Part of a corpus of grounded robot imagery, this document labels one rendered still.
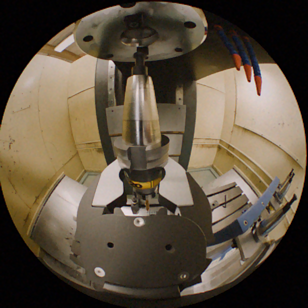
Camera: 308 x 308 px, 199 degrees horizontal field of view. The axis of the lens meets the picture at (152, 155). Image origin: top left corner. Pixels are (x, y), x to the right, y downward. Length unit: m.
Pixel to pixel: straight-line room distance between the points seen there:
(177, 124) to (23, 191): 1.33
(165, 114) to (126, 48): 0.44
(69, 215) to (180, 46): 1.08
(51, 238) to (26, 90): 1.22
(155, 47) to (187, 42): 0.05
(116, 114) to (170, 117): 0.32
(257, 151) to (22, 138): 2.03
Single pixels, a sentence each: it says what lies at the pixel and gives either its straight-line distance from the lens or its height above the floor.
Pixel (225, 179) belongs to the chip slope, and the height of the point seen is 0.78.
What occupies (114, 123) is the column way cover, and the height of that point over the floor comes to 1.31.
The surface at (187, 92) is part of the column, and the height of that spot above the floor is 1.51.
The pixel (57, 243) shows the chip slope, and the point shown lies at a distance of 1.01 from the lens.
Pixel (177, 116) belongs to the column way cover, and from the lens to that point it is 0.55.
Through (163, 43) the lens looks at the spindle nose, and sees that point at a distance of 0.15.
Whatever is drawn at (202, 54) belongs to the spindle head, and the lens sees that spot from 0.38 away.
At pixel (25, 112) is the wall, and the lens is 1.09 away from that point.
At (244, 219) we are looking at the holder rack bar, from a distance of 0.23.
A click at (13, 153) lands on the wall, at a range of 1.02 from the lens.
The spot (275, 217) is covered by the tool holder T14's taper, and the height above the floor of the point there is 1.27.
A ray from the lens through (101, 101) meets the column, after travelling 0.65.
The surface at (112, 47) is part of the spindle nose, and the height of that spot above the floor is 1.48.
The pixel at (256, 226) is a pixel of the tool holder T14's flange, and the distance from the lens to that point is 0.26.
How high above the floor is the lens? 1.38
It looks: 29 degrees down
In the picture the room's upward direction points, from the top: 1 degrees counter-clockwise
